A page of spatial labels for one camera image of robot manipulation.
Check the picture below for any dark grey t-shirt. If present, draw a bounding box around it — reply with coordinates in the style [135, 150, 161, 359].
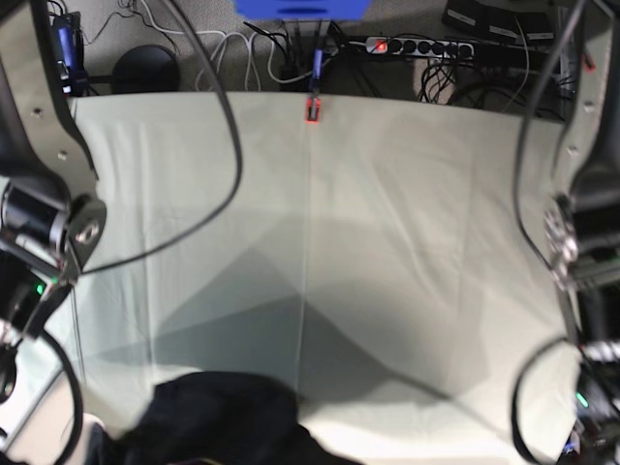
[86, 372, 349, 464]

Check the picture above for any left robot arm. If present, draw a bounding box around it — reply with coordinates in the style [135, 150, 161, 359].
[510, 1, 619, 464]

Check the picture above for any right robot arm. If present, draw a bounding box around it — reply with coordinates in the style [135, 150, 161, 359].
[1, 1, 107, 463]

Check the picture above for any light green table cloth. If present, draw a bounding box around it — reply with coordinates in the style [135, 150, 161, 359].
[0, 91, 620, 465]

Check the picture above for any red black clamp top centre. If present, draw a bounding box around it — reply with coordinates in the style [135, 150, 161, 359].
[304, 97, 321, 124]

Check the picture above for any black power strip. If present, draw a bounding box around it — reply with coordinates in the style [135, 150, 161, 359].
[365, 37, 476, 61]

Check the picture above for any blue box top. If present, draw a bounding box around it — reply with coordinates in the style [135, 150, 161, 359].
[234, 0, 370, 19]

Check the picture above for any round black base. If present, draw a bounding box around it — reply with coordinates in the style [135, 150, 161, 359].
[110, 45, 180, 94]

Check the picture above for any white cable loop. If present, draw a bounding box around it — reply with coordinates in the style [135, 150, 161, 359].
[195, 28, 263, 93]

